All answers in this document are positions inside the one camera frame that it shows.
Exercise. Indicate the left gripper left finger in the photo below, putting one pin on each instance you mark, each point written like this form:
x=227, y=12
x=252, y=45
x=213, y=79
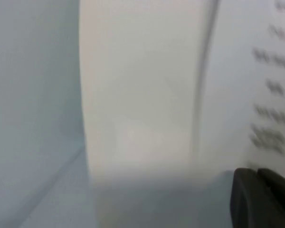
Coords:
x=248, y=204

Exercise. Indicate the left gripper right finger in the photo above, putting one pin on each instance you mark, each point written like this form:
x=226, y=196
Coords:
x=282, y=206

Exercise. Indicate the AgileX brochure with desert cover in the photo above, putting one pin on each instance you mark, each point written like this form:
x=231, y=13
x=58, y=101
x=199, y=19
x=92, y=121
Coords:
x=240, y=95

